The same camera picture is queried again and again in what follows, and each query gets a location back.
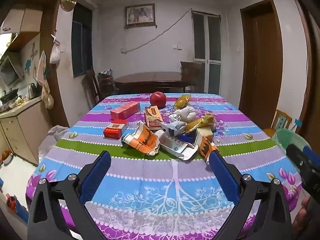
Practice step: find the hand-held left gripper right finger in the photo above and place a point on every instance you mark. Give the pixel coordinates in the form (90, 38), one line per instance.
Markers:
(225, 177)

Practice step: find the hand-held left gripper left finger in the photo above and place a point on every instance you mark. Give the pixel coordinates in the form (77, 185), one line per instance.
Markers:
(96, 177)

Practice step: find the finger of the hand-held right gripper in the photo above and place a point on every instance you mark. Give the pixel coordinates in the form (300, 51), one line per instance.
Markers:
(296, 155)

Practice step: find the green lined trash bin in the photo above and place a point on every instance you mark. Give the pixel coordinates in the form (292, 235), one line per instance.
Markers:
(287, 136)

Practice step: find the orange white carton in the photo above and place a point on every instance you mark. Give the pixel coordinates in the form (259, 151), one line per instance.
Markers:
(206, 150)
(142, 141)

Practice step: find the small red box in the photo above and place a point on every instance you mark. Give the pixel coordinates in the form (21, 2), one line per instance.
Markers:
(115, 129)

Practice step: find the white medicine box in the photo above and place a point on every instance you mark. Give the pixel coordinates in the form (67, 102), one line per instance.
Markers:
(176, 147)

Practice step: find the golden foil packet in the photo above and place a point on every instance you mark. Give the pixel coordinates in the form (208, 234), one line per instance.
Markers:
(200, 123)

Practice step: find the long red box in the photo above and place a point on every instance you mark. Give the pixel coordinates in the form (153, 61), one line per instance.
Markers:
(125, 111)

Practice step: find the brown printed box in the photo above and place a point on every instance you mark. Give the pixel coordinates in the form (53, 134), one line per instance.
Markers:
(152, 117)

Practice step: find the person's right hand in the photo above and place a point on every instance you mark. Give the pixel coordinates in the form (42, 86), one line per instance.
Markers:
(301, 213)

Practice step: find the blue tape strip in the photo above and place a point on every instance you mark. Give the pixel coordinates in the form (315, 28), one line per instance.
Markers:
(298, 123)

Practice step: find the small yellow wooden chair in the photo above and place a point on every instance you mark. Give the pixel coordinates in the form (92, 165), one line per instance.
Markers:
(281, 122)

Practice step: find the striped floral tablecloth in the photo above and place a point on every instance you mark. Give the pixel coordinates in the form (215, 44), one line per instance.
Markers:
(150, 177)

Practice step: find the white plastic sheet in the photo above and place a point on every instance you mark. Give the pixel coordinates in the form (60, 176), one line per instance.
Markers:
(50, 140)

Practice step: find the yellow snack packet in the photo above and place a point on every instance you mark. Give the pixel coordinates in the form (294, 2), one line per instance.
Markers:
(182, 101)

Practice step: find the red floor item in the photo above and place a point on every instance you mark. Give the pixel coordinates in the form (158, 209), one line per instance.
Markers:
(11, 201)

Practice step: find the brown panelled door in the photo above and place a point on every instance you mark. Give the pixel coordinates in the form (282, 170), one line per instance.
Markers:
(311, 67)

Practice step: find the beige kitchen counter cabinet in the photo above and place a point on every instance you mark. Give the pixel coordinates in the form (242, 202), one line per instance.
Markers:
(20, 127)

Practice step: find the dark basket with items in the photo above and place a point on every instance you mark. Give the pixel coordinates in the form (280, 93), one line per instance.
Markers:
(105, 80)

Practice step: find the red apple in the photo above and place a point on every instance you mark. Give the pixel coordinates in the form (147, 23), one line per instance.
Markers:
(158, 99)

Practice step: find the brown wooden door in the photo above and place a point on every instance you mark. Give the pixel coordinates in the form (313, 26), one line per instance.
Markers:
(262, 60)

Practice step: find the steel kettle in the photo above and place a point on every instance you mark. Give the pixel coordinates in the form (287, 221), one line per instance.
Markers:
(32, 90)

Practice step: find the hanging floral towel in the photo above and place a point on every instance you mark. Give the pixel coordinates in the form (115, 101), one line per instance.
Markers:
(45, 80)

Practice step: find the dark wooden table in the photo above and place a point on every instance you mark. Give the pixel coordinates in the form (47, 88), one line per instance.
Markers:
(150, 78)

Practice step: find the dark high-back wooden chair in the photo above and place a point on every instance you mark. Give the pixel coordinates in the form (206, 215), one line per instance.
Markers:
(191, 70)

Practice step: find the black wok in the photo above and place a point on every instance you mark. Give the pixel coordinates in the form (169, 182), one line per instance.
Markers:
(8, 96)

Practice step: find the white glass door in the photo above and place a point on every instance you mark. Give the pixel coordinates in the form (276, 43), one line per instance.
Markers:
(207, 52)

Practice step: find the hanging white plastic bag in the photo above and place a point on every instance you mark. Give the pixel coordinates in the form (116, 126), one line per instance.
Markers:
(55, 52)

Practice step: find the dark window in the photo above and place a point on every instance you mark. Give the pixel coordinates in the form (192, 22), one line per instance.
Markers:
(81, 42)

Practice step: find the range hood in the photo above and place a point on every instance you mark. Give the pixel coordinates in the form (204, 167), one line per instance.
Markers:
(10, 70)

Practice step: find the white double wall switch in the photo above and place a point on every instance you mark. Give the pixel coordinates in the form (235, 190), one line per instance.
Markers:
(178, 46)

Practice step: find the framed wall picture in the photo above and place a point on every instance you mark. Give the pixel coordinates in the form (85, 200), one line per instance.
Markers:
(139, 15)

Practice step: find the beige wall cabinet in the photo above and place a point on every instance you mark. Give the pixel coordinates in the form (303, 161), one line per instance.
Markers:
(20, 22)

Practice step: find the round gold wall plate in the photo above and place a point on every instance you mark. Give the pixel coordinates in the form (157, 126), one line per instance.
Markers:
(68, 1)

